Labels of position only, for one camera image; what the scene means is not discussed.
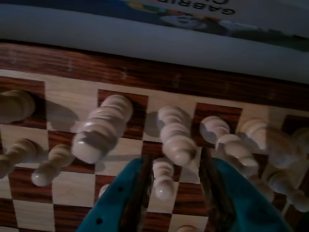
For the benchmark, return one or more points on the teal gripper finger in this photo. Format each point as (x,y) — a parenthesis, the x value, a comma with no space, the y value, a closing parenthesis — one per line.
(116,205)
(241,207)

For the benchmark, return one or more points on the light wood chess knight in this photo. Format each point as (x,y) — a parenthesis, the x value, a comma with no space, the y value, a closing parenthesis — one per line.
(260,135)
(14,106)

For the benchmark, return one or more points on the light wood chess bishop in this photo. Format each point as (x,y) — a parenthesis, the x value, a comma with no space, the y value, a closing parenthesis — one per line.
(217,130)

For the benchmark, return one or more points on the wooden chessboard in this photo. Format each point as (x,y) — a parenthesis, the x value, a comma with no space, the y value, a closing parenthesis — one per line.
(72,191)

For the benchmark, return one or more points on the white pawn centre board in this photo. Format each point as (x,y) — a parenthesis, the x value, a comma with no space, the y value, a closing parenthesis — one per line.
(187,229)

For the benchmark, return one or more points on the white Gabrielle Chanel book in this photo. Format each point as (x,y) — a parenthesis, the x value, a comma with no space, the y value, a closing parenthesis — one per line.
(265,14)

